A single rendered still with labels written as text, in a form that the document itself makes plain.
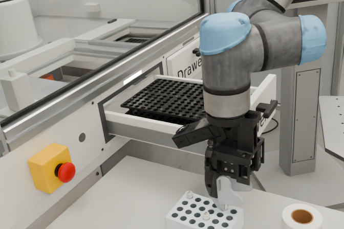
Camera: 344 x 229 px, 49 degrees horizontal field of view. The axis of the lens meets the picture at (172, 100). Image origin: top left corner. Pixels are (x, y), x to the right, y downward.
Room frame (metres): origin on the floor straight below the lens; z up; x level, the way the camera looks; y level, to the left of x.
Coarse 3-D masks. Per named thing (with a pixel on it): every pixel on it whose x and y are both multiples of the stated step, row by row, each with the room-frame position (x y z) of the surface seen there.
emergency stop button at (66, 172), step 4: (64, 164) 0.62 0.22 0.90; (68, 164) 0.63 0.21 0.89; (72, 164) 0.63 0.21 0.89; (60, 168) 0.62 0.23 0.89; (64, 168) 0.62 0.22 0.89; (68, 168) 0.62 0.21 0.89; (72, 168) 0.63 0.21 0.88; (60, 172) 0.61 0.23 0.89; (64, 172) 0.61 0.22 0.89; (68, 172) 0.62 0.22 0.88; (72, 172) 0.62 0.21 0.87; (60, 176) 0.61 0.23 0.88; (64, 176) 0.61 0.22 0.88; (68, 176) 0.61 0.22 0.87; (72, 176) 0.62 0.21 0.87; (60, 180) 0.61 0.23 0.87; (64, 180) 0.61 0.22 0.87; (68, 180) 0.61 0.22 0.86
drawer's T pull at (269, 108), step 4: (272, 100) 0.77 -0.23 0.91; (276, 100) 0.76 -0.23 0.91; (260, 104) 0.75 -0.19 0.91; (264, 104) 0.75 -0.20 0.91; (268, 104) 0.75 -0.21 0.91; (272, 104) 0.74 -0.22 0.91; (276, 104) 0.76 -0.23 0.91; (256, 108) 0.74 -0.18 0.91; (260, 108) 0.74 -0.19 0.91; (264, 108) 0.73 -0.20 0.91; (268, 108) 0.73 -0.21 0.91; (272, 108) 0.73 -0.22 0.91; (264, 112) 0.71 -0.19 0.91; (268, 112) 0.71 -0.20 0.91; (264, 116) 0.71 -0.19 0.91; (268, 116) 0.71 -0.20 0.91
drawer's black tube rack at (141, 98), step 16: (160, 80) 0.98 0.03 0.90; (144, 96) 0.90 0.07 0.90; (160, 96) 0.88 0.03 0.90; (176, 96) 0.87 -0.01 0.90; (192, 96) 0.86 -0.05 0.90; (128, 112) 0.87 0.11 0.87; (144, 112) 0.86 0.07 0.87; (160, 112) 0.79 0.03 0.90; (176, 112) 0.78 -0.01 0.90; (192, 112) 0.77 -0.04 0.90
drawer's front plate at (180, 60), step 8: (184, 48) 1.16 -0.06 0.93; (192, 48) 1.19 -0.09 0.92; (176, 56) 1.10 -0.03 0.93; (184, 56) 1.14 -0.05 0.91; (192, 56) 1.18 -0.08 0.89; (200, 56) 1.23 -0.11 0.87; (168, 64) 1.08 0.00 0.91; (176, 64) 1.09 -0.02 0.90; (184, 64) 1.13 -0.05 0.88; (192, 64) 1.18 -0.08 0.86; (200, 64) 1.22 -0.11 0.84; (168, 72) 1.08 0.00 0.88; (176, 72) 1.09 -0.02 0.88; (192, 72) 1.17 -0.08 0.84
